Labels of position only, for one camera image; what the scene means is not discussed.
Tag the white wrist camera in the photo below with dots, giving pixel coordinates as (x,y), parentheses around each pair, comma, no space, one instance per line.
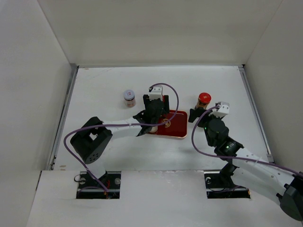
(156,92)
(222,109)

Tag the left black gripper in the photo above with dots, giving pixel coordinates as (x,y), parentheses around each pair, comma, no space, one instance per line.
(164,111)

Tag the aluminium rail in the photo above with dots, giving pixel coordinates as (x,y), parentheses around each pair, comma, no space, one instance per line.
(255,112)
(67,99)

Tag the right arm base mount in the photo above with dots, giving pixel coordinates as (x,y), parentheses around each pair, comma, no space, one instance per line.
(219,184)

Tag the chili sauce jar red lid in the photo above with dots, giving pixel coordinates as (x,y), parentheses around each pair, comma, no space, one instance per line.
(203,100)

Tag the right aluminium rail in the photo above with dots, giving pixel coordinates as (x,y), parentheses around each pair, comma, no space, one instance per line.
(255,112)

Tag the clear bottle white contents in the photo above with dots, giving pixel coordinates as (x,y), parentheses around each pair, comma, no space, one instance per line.
(154,129)

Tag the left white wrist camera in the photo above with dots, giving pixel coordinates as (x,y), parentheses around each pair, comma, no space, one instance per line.
(156,92)

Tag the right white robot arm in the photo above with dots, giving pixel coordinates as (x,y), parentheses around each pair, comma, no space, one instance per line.
(281,185)

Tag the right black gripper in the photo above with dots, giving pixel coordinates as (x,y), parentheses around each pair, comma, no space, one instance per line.
(194,113)

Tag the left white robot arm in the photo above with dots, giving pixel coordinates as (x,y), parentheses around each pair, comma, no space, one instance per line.
(91,143)

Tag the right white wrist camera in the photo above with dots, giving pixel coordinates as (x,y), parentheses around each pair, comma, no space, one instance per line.
(222,109)

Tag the left aluminium rail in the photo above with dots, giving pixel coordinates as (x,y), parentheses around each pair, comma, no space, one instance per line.
(67,99)

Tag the small jar white lid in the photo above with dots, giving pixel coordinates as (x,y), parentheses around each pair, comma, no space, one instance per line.
(129,97)

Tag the red rectangular tray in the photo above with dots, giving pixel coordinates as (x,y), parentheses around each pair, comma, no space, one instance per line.
(176,128)

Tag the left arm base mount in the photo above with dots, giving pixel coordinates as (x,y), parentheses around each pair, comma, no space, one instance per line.
(89,188)

